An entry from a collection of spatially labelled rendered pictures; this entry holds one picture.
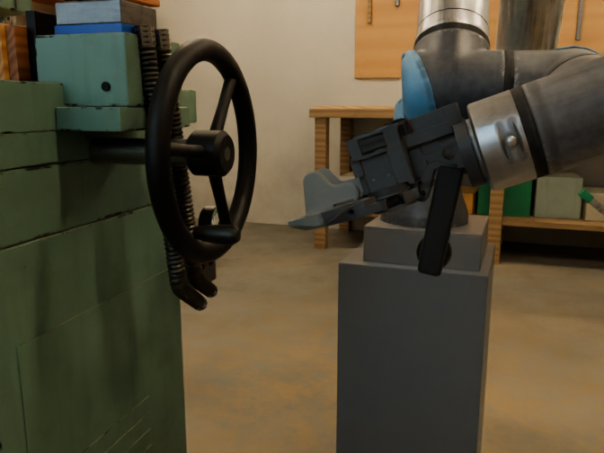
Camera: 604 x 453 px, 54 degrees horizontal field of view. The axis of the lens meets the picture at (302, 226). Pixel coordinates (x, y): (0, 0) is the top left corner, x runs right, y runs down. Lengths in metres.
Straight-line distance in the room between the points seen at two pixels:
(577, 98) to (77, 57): 0.58
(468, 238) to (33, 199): 0.79
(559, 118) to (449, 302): 0.70
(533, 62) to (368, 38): 3.45
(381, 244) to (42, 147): 0.71
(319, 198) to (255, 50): 3.81
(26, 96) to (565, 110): 0.59
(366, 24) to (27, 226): 3.53
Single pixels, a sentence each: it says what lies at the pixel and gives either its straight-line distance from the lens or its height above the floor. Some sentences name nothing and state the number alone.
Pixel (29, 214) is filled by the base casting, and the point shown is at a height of 0.74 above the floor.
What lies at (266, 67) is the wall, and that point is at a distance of 4.37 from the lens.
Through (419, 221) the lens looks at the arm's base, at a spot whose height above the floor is 0.64.
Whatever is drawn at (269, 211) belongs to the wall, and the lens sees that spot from 4.43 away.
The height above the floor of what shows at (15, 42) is 0.95.
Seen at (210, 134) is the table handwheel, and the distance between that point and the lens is 0.77.
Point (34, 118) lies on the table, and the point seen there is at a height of 0.86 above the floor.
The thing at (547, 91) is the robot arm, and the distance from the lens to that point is 0.59.
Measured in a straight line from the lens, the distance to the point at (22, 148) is 0.78.
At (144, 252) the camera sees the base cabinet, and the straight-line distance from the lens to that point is 1.00.
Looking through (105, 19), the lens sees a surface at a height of 0.98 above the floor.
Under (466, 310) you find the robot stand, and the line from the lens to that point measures 1.22.
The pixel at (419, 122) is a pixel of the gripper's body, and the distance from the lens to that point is 0.62.
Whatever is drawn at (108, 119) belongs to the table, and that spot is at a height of 0.86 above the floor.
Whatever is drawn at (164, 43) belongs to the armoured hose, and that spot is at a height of 0.95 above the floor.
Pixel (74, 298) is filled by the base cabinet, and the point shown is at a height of 0.61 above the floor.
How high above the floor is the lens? 0.87
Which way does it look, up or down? 12 degrees down
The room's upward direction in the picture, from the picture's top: straight up
